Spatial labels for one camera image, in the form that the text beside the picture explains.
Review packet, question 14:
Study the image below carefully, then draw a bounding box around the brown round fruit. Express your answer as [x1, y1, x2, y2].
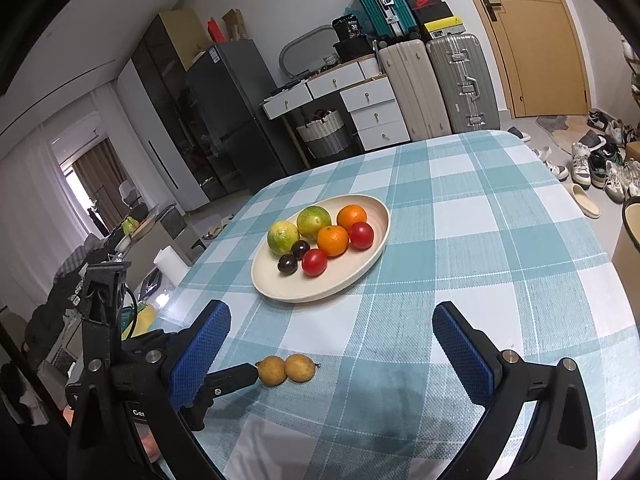
[257, 355, 288, 387]
[284, 353, 321, 384]

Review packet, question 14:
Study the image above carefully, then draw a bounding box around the grey refrigerator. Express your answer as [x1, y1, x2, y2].
[186, 40, 306, 193]

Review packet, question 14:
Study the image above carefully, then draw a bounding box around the black tub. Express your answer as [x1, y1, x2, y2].
[332, 15, 363, 41]

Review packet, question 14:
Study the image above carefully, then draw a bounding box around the grey door mat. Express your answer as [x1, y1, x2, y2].
[536, 115, 573, 133]

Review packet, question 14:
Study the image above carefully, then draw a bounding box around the person's left hand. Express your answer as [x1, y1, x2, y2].
[140, 429, 161, 463]

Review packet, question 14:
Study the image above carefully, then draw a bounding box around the cream round plate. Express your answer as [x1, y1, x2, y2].
[251, 194, 391, 304]

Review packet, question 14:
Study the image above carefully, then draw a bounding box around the woven basket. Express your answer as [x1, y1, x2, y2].
[296, 108, 351, 161]

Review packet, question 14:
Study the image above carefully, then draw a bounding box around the green yellow citrus fruit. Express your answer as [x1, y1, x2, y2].
[296, 206, 332, 242]
[267, 221, 301, 256]

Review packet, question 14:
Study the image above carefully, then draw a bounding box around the teal suitcase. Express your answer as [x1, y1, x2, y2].
[344, 0, 421, 43]

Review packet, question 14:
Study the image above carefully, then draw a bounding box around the white paper towel roll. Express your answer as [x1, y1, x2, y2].
[154, 246, 193, 286]

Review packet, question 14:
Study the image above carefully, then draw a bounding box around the grey oval mirror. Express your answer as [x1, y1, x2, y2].
[278, 26, 336, 80]

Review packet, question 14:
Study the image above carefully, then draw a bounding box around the black bag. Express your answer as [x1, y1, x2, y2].
[332, 37, 376, 61]

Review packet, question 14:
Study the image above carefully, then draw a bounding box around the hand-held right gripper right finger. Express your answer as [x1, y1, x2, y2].
[431, 301, 598, 480]

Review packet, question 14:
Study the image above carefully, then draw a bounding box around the cardboard box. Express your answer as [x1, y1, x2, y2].
[222, 8, 249, 41]

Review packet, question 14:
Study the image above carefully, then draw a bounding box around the brown curtain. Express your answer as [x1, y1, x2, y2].
[72, 139, 128, 211]

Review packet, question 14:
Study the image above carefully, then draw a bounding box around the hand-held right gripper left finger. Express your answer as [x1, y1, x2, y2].
[67, 301, 233, 480]

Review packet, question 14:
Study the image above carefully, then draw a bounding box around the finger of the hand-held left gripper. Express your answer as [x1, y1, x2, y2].
[180, 362, 260, 432]

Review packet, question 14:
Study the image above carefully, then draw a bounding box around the orange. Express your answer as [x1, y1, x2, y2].
[336, 204, 368, 231]
[317, 225, 350, 258]

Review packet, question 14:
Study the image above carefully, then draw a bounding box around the white sheer curtain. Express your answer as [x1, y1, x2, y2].
[0, 140, 96, 301]

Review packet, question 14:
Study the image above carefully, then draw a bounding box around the yellow and black shoe box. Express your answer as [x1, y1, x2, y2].
[417, 14, 466, 38]

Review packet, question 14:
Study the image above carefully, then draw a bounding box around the wooden door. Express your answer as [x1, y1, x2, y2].
[452, 0, 591, 120]

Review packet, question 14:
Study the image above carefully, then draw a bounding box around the red tomato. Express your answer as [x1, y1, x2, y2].
[301, 248, 329, 278]
[348, 221, 375, 251]

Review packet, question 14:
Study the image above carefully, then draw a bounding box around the white dresser with drawers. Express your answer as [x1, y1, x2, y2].
[260, 52, 413, 153]

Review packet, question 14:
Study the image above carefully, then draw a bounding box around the pile of shoes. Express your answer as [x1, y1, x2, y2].
[507, 107, 640, 218]

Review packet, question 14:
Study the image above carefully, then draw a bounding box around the dark glass cabinet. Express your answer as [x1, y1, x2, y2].
[132, 8, 236, 201]

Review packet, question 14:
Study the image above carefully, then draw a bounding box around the silver suitcase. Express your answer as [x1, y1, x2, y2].
[425, 33, 501, 135]

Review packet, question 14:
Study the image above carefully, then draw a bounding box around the dark cloth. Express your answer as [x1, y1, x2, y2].
[25, 280, 86, 361]

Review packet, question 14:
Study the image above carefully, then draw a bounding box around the red and black shoe box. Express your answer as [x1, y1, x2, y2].
[407, 0, 451, 23]

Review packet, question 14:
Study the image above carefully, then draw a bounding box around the grey bin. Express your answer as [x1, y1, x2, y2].
[160, 205, 188, 238]

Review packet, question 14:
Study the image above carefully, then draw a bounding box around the white wardrobe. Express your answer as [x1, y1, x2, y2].
[117, 57, 211, 211]

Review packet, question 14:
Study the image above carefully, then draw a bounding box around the white chair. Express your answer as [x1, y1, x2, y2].
[120, 182, 148, 208]

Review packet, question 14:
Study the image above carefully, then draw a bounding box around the teal checked tablecloth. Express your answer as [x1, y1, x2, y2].
[150, 130, 636, 480]

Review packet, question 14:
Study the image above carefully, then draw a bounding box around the beige suitcase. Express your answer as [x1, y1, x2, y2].
[377, 39, 453, 142]

